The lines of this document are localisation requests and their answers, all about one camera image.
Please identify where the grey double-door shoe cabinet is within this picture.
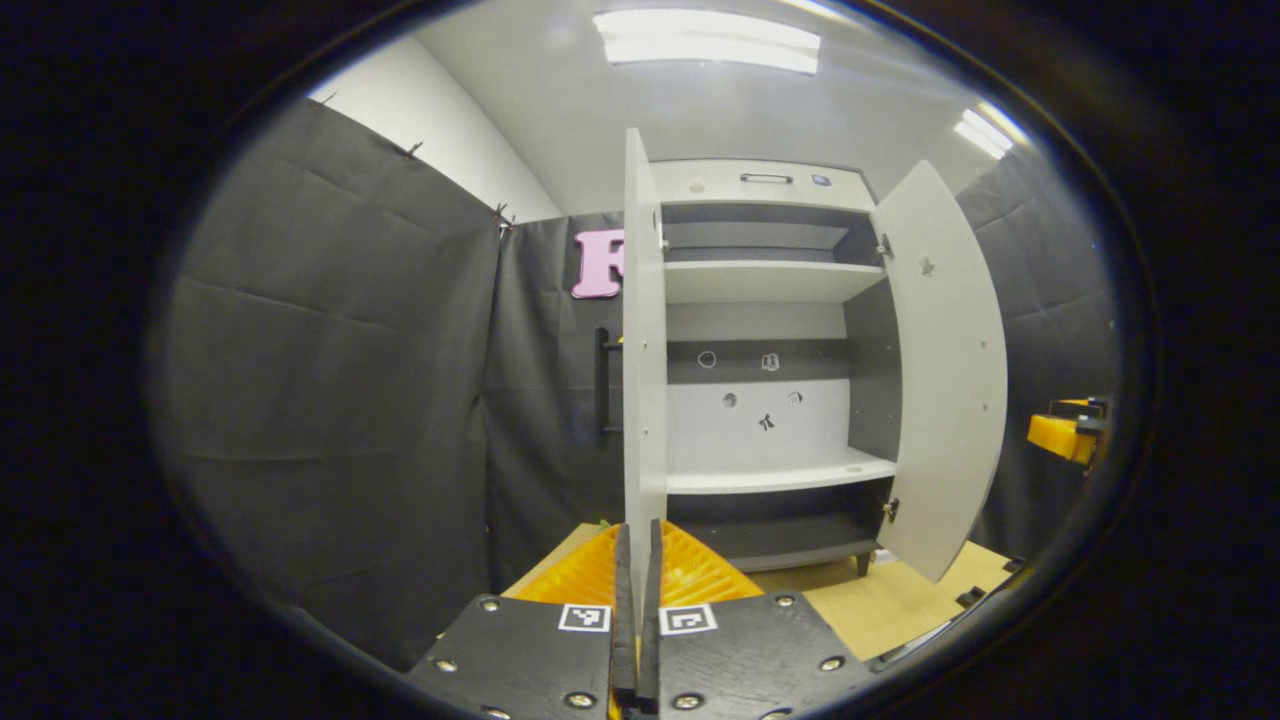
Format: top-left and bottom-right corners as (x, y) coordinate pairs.
(650, 158), (901, 579)

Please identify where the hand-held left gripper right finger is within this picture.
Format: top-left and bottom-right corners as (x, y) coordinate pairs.
(636, 518), (873, 720)

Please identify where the small ceiling light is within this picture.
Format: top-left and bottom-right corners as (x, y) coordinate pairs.
(952, 100), (1031, 161)

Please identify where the grey cabinet door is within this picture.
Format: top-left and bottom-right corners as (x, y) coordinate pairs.
(868, 160), (1009, 584)
(597, 127), (669, 606)

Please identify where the black backdrop cloth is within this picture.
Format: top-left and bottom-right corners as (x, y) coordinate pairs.
(150, 95), (1121, 673)

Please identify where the large ceiling light panel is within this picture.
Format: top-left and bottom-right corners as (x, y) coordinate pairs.
(593, 10), (821, 76)

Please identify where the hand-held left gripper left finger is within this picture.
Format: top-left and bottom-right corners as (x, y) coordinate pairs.
(405, 522), (635, 720)

